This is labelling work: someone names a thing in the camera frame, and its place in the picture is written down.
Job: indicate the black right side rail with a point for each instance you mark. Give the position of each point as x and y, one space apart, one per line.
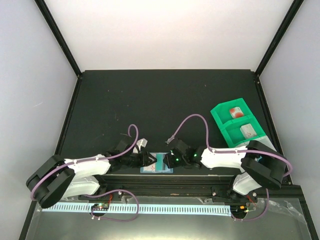
273 136

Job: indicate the black left side rail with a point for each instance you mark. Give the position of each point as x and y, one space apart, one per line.
58 149

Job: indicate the left controller circuit board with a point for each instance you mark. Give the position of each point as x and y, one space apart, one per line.
100 207

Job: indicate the right controller circuit board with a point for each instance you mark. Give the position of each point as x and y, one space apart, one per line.
242 208

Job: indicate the black frame post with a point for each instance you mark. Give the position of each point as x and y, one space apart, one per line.
283 27
48 17

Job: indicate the green divided storage bin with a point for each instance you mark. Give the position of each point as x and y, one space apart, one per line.
229 127

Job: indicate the blue leather card holder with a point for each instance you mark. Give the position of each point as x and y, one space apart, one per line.
159 167

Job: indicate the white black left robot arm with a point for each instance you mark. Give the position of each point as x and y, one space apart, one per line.
59 178

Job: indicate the controller circuit board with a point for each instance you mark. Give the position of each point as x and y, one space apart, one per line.
100 207
242 208

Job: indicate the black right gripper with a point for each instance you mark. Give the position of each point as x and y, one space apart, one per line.
169 162

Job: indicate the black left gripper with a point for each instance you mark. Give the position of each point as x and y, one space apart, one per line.
147 159

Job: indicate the light blue slotted cable duct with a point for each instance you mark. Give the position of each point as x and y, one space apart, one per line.
155 209

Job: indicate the black aluminium front rail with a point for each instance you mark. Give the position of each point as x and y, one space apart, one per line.
166 185

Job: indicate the black rear right frame post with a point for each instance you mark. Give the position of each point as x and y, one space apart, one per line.
283 27

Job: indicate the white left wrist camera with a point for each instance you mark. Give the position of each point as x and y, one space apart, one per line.
140 144

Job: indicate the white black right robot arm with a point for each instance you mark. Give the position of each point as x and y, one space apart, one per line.
258 165

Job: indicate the black rear left frame post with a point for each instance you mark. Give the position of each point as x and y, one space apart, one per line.
48 17

